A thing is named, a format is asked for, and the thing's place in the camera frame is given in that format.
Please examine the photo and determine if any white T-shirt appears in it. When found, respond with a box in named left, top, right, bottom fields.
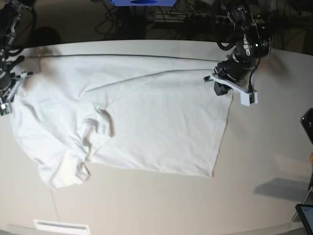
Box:
left=10, top=55, right=232, bottom=189

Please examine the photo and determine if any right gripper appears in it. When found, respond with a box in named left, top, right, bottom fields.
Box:
left=0, top=56, right=33, bottom=98

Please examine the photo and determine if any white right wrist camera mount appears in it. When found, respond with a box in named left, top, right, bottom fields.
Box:
left=0, top=71, right=33, bottom=117

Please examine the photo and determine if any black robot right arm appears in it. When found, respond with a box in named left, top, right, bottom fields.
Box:
left=0, top=0, right=37, bottom=102

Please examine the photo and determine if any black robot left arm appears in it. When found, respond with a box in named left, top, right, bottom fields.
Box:
left=204, top=0, right=270, bottom=103

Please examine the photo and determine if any black phone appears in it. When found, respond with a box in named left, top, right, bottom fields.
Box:
left=300, top=108, right=313, bottom=143

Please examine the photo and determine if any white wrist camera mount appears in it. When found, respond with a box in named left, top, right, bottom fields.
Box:
left=204, top=74, right=258, bottom=107
left=0, top=71, right=33, bottom=117

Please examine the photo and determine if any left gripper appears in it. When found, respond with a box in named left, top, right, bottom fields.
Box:
left=212, top=61, right=257, bottom=95

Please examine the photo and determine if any black tablet screen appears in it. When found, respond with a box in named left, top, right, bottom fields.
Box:
left=295, top=204, right=313, bottom=235

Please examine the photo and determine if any blue box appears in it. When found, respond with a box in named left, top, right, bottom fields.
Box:
left=110, top=0, right=176, bottom=7

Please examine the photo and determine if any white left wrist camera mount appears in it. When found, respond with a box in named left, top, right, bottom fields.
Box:
left=204, top=74, right=258, bottom=107

